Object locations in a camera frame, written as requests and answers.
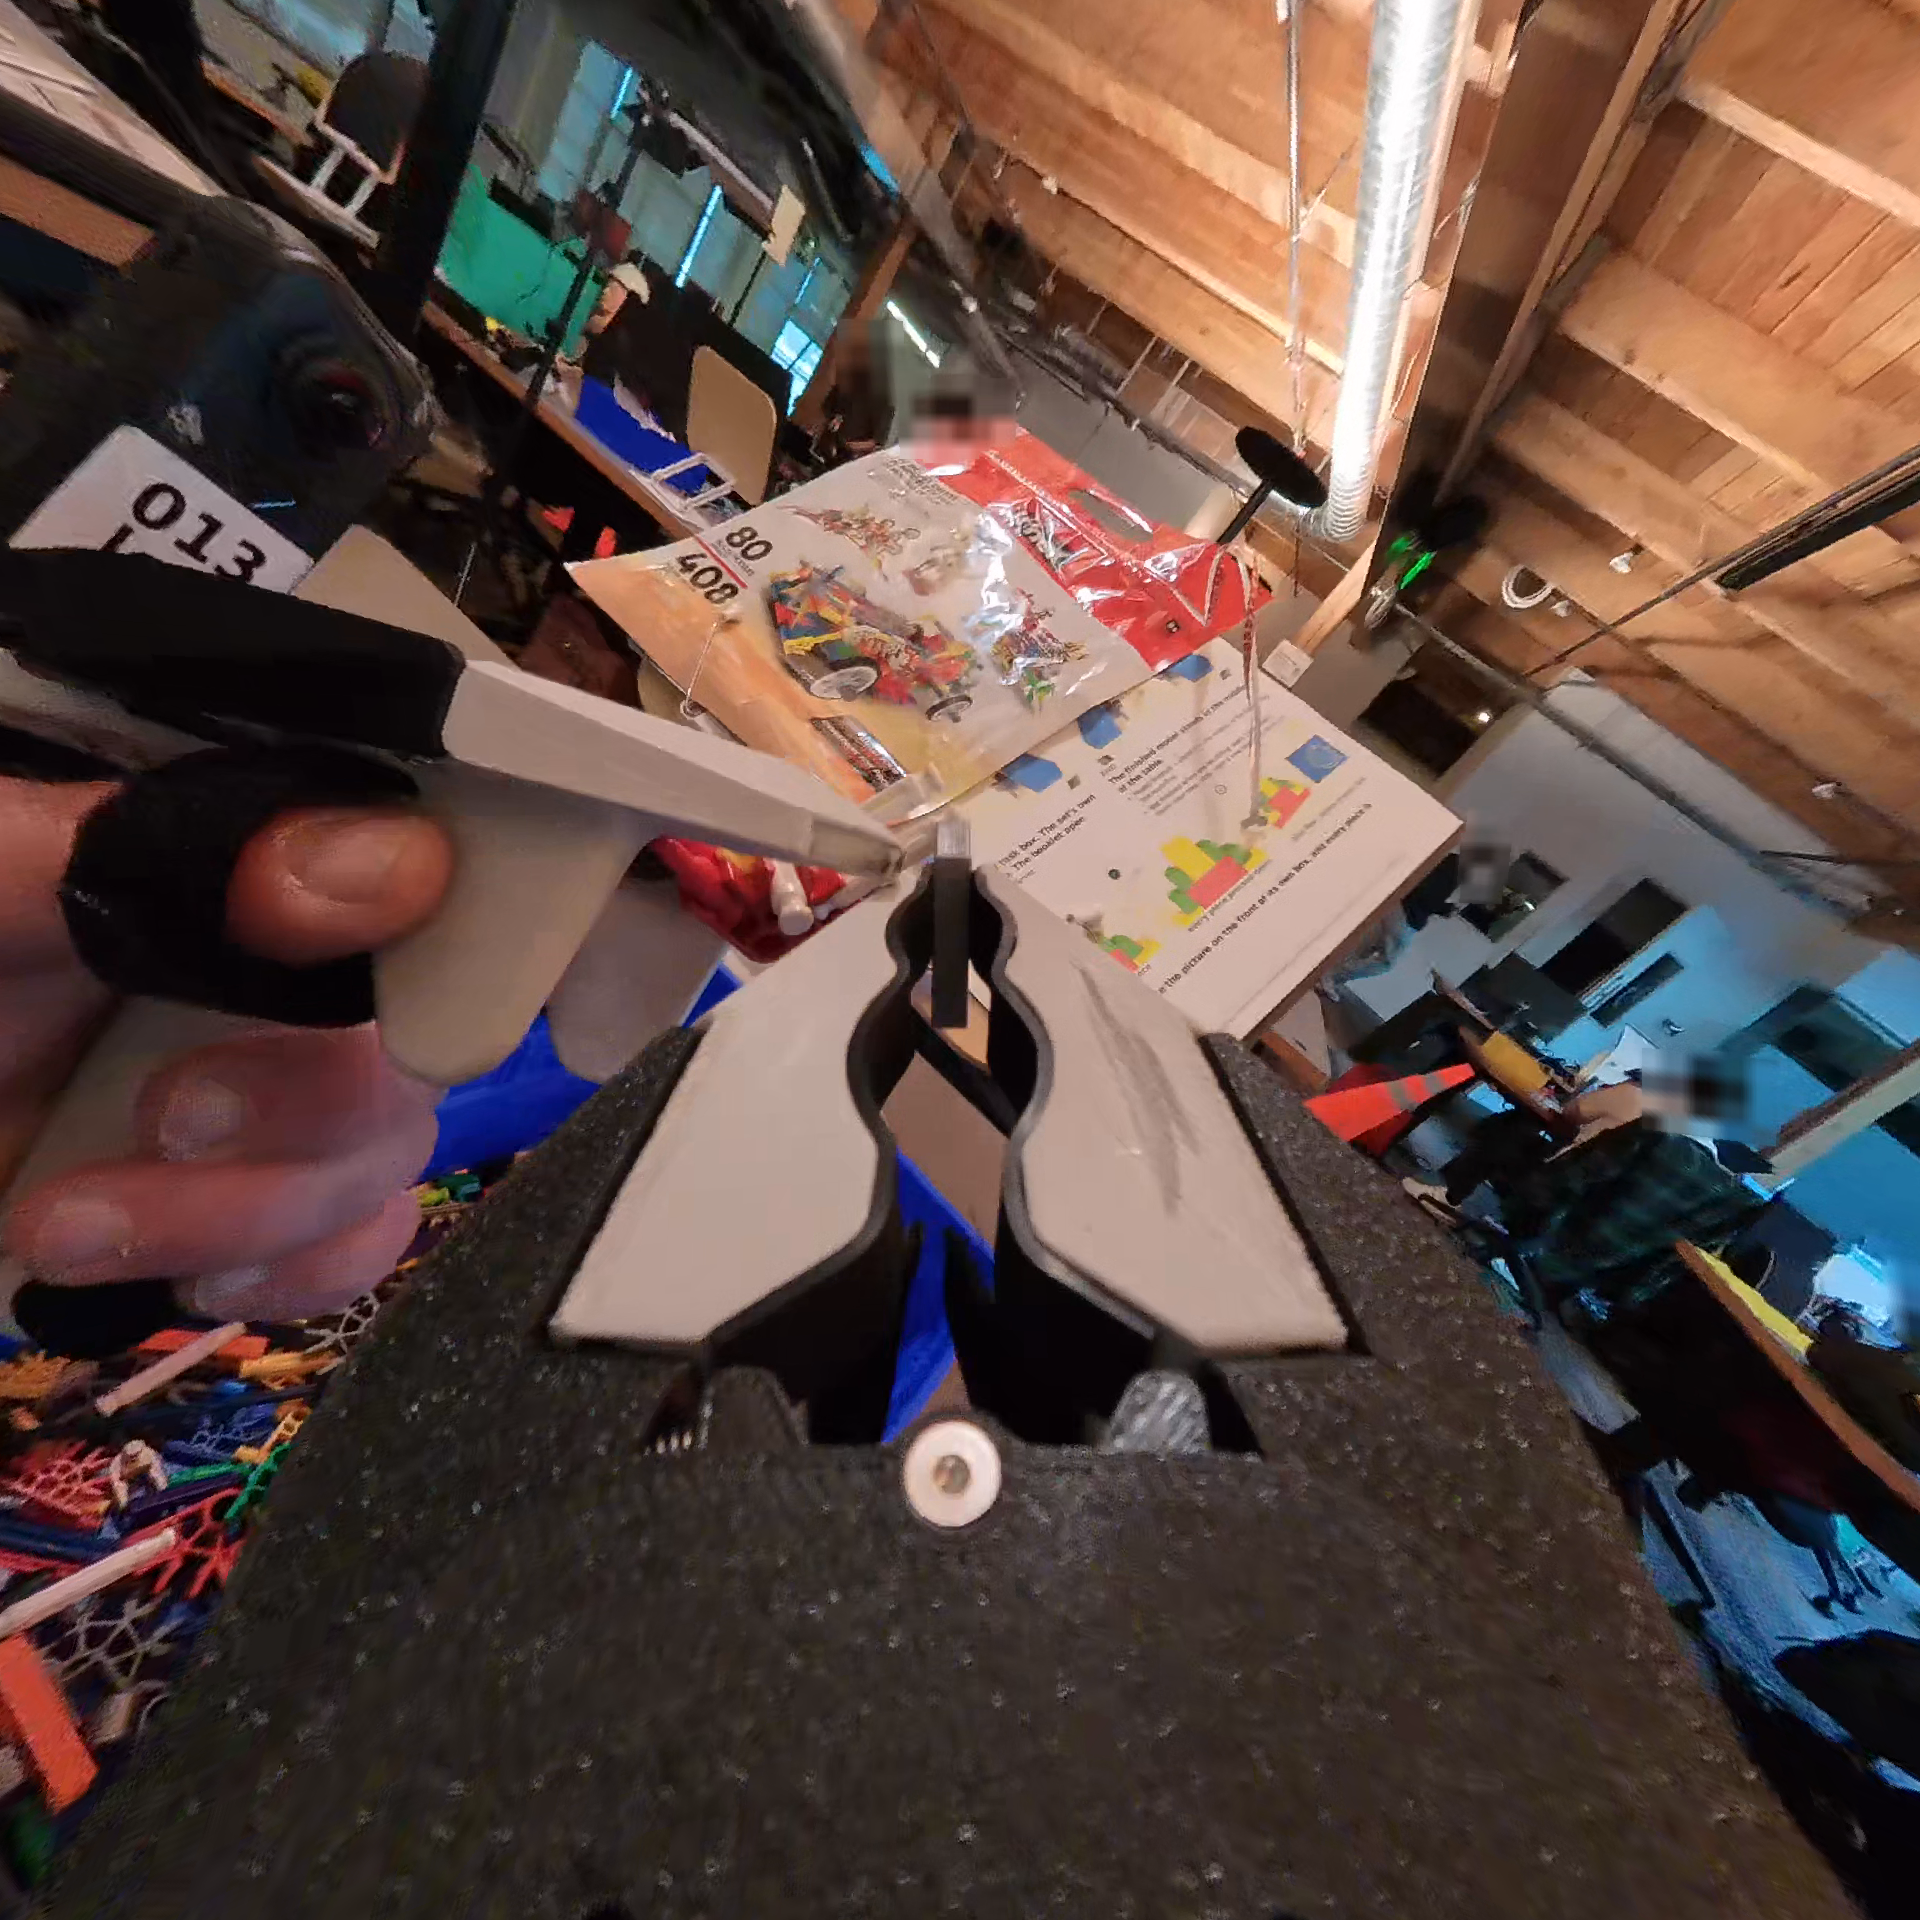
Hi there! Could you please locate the blue plastic bin with label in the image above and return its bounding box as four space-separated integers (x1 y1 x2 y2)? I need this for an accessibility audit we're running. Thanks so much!
420 1005 998 1430

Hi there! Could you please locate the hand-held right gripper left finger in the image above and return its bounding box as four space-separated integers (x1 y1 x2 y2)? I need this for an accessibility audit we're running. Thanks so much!
555 871 938 1436

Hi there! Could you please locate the instruction booklet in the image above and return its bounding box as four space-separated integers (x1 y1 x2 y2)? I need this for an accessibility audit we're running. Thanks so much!
960 647 1469 1040

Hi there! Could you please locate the person's left hand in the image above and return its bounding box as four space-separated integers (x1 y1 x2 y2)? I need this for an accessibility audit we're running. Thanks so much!
0 775 461 1327

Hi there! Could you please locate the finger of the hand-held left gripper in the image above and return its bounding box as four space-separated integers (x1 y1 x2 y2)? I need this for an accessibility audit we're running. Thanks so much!
440 655 913 880

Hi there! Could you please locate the green wheeled toy model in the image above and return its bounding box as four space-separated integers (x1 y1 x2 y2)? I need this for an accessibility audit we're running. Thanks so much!
656 841 864 969

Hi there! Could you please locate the orange traffic cone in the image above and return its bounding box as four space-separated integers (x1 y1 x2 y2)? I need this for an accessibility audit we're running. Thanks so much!
1313 1055 1482 1160

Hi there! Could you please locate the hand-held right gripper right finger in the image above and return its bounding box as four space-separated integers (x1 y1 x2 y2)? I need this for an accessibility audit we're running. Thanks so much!
968 871 1346 1439

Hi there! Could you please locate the pile of construction toy pieces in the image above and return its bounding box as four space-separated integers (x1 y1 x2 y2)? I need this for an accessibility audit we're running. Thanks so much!
0 1320 339 1838

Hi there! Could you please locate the silver ceiling duct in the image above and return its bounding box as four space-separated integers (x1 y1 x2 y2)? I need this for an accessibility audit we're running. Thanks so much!
1313 0 1480 557

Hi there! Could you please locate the toy kit plastic bag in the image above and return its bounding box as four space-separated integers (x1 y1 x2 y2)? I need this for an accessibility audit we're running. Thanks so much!
571 420 1281 821

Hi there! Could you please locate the grey toy connector assembly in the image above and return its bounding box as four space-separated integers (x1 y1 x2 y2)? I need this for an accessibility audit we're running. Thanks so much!
925 855 984 1037

